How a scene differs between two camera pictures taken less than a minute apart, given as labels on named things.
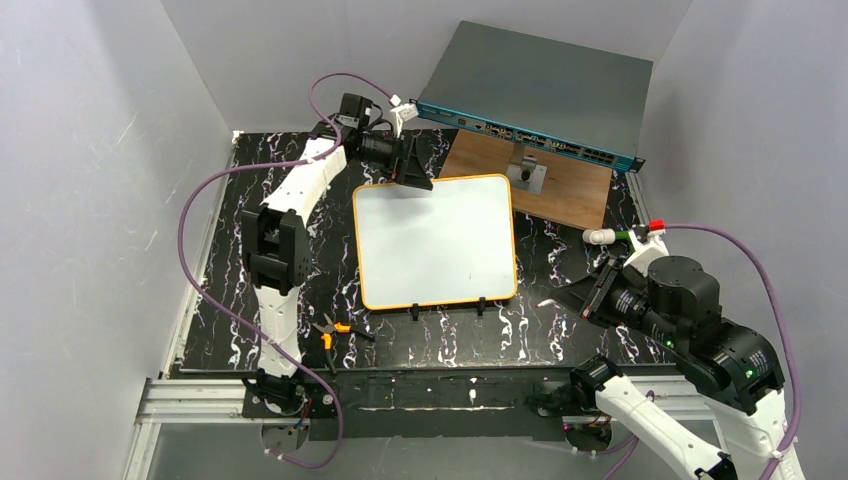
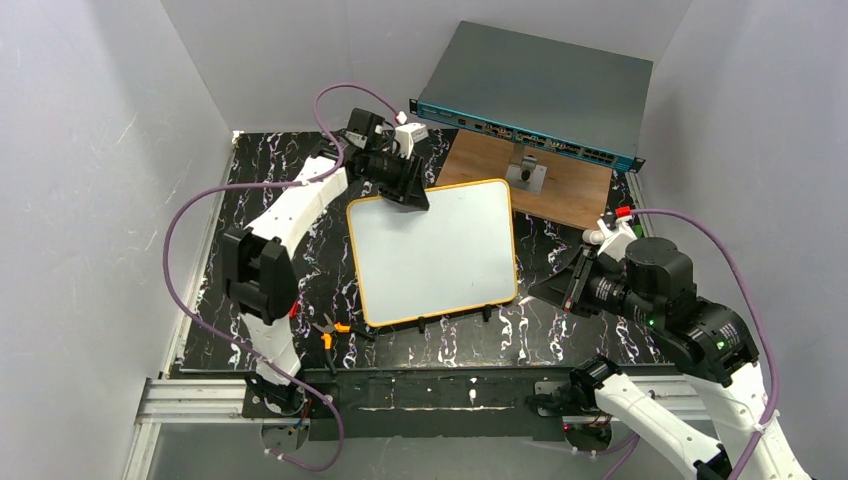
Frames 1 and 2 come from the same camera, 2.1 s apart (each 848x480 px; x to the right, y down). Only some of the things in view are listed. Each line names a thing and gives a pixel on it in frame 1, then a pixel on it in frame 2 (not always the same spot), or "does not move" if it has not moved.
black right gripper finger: [576, 299] to [554, 290]
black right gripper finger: [592, 281] to [575, 268]
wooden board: [575, 188] does not move
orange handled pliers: [333, 327] does not move
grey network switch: [568, 99] does not move
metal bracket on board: [523, 171] does not move
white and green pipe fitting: [606, 236] does not move
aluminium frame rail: [218, 402] does not move
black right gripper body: [602, 291] to [578, 283]
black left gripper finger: [415, 179] to [416, 201]
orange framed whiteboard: [451, 244] does not move
